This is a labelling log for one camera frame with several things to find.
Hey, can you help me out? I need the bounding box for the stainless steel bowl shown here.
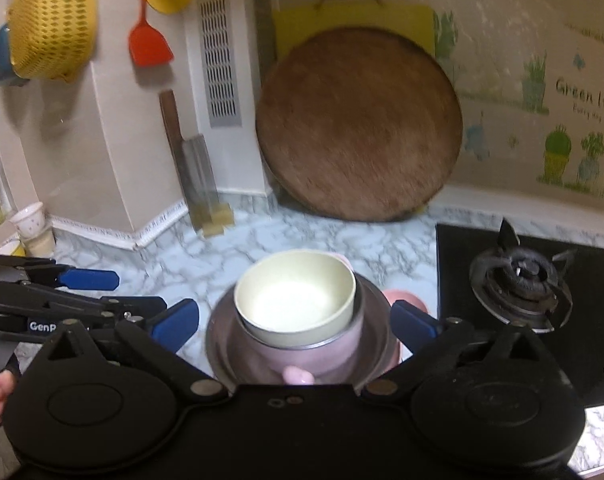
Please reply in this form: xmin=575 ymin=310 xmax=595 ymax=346
xmin=205 ymin=275 xmax=399 ymax=391

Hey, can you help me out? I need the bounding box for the pink bear-shaped plate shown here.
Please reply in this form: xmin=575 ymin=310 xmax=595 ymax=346
xmin=383 ymin=289 xmax=428 ymax=318

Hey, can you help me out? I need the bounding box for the pink bowl with steel liner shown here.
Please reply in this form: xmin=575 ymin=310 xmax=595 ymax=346
xmin=233 ymin=249 xmax=364 ymax=385

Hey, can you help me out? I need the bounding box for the cream plastic bowl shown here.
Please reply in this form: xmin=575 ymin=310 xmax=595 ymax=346
xmin=233 ymin=249 xmax=357 ymax=349

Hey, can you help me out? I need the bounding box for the beige small cup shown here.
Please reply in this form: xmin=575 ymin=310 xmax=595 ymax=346
xmin=22 ymin=226 xmax=56 ymax=258

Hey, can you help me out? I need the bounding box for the yellow ceramic cup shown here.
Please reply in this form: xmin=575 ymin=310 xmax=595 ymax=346
xmin=0 ymin=238 xmax=26 ymax=257

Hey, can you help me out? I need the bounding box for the white dotted cup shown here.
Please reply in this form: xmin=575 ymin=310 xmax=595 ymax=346
xmin=9 ymin=202 xmax=46 ymax=240

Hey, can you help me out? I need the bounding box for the gas burner grate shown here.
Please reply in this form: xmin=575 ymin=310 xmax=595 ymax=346
xmin=469 ymin=220 xmax=576 ymax=334

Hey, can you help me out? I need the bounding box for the yellow knife stand block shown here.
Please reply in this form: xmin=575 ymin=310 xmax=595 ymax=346
xmin=202 ymin=203 xmax=235 ymax=238

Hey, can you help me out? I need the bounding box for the black gas stove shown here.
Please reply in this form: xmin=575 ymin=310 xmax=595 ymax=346
xmin=435 ymin=221 xmax=604 ymax=408

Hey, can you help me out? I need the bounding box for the round wooden cutting board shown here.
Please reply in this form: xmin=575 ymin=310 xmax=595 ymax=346
xmin=255 ymin=27 xmax=463 ymax=222

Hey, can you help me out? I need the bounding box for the red spatula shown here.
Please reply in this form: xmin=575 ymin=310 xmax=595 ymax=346
xmin=128 ymin=0 xmax=174 ymax=68

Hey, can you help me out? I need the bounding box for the yellow colander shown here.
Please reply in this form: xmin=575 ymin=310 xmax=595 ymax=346
xmin=7 ymin=0 xmax=98 ymax=82

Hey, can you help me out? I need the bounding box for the yellow plastic cutting board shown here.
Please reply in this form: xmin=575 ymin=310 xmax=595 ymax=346
xmin=274 ymin=0 xmax=435 ymax=60

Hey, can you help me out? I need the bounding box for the cleaver with wooden handle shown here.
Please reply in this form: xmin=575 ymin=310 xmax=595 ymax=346
xmin=159 ymin=90 xmax=218 ymax=230

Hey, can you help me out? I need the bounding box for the grey wall vent grille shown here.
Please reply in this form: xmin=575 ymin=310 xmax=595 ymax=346
xmin=197 ymin=0 xmax=242 ymax=128

